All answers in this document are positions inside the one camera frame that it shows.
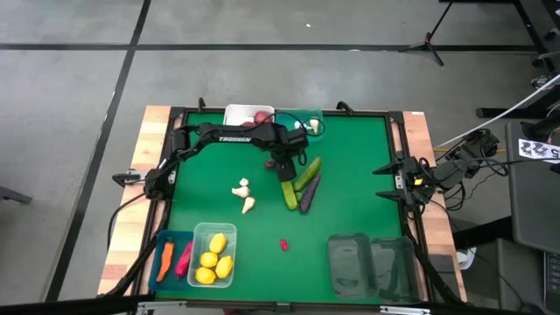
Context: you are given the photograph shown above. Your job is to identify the white cable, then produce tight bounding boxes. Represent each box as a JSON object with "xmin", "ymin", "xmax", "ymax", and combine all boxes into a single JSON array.
[{"xmin": 434, "ymin": 73, "xmax": 560, "ymax": 149}]

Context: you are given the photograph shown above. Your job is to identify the dark blue plastic bin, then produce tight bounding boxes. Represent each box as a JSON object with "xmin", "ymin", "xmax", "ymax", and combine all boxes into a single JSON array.
[{"xmin": 147, "ymin": 230, "xmax": 197, "ymax": 293}]

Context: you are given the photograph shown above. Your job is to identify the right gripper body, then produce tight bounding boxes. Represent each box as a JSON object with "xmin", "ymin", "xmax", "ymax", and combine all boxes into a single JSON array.
[{"xmin": 395, "ymin": 157, "xmax": 437, "ymax": 207}]

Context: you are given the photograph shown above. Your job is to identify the black tripod stand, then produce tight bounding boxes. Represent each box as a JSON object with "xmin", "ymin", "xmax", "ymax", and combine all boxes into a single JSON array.
[{"xmin": 397, "ymin": 0, "xmax": 456, "ymax": 67}]

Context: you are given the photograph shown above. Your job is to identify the orange carrot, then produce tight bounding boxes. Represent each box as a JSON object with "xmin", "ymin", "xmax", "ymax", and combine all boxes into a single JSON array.
[{"xmin": 156, "ymin": 238, "xmax": 176, "ymax": 284}]

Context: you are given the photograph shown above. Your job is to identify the dark grey cabinet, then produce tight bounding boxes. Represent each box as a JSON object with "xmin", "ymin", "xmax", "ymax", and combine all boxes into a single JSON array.
[{"xmin": 505, "ymin": 122, "xmax": 560, "ymax": 255}]

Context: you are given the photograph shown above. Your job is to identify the black desk leg frame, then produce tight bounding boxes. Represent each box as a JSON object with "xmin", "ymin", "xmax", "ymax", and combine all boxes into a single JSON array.
[{"xmin": 475, "ymin": 0, "xmax": 560, "ymax": 120}]

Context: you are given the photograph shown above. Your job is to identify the yellow lemon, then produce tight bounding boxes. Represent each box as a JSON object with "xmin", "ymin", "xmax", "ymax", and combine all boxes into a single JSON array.
[
  {"xmin": 214, "ymin": 255, "xmax": 235, "ymax": 280},
  {"xmin": 194, "ymin": 266, "xmax": 218, "ymax": 286},
  {"xmin": 199, "ymin": 251, "xmax": 220, "ymax": 270},
  {"xmin": 208, "ymin": 233, "xmax": 228, "ymax": 255}
]

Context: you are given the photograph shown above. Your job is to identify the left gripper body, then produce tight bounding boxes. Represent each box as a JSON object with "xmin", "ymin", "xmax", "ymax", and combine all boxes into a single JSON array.
[{"xmin": 269, "ymin": 126, "xmax": 310, "ymax": 162}]

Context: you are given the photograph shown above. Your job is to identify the clear plastic bin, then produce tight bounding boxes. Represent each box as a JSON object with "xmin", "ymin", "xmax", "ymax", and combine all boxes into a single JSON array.
[{"xmin": 186, "ymin": 221, "xmax": 238, "ymax": 290}]

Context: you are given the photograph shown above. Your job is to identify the purple eggplants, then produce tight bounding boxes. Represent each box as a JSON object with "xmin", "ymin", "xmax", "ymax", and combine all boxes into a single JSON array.
[{"xmin": 299, "ymin": 172, "xmax": 323, "ymax": 214}]

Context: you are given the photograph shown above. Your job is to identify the black aluminium table frame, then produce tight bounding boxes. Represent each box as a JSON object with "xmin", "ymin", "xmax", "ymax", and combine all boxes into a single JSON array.
[{"xmin": 165, "ymin": 104, "xmax": 417, "ymax": 305}]

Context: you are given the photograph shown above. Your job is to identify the magenta chili pepper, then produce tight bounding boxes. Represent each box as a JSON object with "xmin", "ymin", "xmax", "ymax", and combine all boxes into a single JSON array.
[{"xmin": 174, "ymin": 240, "xmax": 194, "ymax": 278}]

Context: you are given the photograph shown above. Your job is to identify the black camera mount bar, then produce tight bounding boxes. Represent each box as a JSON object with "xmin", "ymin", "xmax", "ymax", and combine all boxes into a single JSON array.
[{"xmin": 0, "ymin": 293, "xmax": 157, "ymax": 315}]

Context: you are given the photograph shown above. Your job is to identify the black power cable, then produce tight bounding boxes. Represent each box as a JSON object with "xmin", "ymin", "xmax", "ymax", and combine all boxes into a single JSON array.
[{"xmin": 107, "ymin": 192, "xmax": 148, "ymax": 251}]

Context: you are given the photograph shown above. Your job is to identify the long dark green cucumber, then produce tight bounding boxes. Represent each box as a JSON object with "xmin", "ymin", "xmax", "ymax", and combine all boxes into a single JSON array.
[{"xmin": 292, "ymin": 156, "xmax": 323, "ymax": 193}]

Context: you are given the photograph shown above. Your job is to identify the smoky grey plastic bin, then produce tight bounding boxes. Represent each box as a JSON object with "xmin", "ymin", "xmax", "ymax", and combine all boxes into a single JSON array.
[
  {"xmin": 370, "ymin": 236, "xmax": 422, "ymax": 304},
  {"xmin": 327, "ymin": 232, "xmax": 380, "ymax": 300}
]

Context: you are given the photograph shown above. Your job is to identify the green table mat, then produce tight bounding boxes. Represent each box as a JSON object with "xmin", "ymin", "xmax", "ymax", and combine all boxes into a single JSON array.
[{"xmin": 168, "ymin": 111, "xmax": 403, "ymax": 304}]

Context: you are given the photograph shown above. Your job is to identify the white number tag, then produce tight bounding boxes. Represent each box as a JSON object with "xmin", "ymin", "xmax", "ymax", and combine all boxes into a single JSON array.
[{"xmin": 518, "ymin": 137, "xmax": 560, "ymax": 165}]

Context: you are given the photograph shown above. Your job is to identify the black cable conduit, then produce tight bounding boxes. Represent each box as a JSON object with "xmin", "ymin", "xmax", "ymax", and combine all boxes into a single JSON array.
[
  {"xmin": 401, "ymin": 220, "xmax": 466, "ymax": 306},
  {"xmin": 104, "ymin": 235, "xmax": 159, "ymax": 298}
]

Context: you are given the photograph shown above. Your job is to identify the grey floor bracket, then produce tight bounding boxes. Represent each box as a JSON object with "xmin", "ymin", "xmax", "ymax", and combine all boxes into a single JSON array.
[{"xmin": 0, "ymin": 185, "xmax": 34, "ymax": 206}]

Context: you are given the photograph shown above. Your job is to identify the translucent teal plastic bin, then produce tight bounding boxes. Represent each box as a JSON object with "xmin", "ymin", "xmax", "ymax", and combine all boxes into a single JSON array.
[{"xmin": 275, "ymin": 108, "xmax": 326, "ymax": 142}]

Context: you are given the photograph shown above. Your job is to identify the person's shoe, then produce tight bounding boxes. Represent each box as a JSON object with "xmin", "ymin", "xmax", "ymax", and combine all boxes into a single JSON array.
[{"xmin": 530, "ymin": 50, "xmax": 560, "ymax": 88}]

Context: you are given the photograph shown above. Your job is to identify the white plastic bin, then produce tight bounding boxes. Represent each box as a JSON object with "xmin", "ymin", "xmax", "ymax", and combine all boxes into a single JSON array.
[{"xmin": 222, "ymin": 103, "xmax": 276, "ymax": 129}]

